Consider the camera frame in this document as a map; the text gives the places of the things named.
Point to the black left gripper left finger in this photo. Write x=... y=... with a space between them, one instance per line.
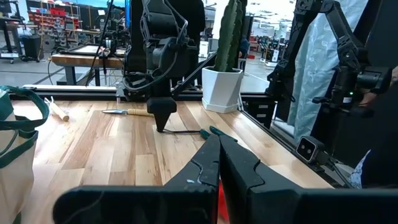
x=205 y=168

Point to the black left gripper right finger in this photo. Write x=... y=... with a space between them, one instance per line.
x=239 y=171

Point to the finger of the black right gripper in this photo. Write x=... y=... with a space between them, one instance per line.
x=158 y=116
x=165 y=116

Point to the beige green-trimmed gardening bag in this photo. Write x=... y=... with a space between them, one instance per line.
x=15 y=161

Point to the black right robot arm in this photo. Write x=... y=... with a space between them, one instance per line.
x=161 y=53

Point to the white angular plant pot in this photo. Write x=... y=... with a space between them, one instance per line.
x=220 y=90

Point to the black drawer unit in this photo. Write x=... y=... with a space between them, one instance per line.
x=261 y=113

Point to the wooden workbench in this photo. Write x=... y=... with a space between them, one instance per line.
x=81 y=60

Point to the green cactus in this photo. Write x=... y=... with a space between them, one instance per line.
x=227 y=37

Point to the white plastic sheet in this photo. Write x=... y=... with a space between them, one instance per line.
x=314 y=62

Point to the shelf with red bins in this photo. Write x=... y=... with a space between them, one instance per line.
x=57 y=14

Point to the black bin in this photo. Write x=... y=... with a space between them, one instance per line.
x=31 y=46

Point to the person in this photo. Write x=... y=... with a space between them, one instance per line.
x=384 y=149

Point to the black table-level camera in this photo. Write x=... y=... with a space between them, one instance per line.
x=309 y=150

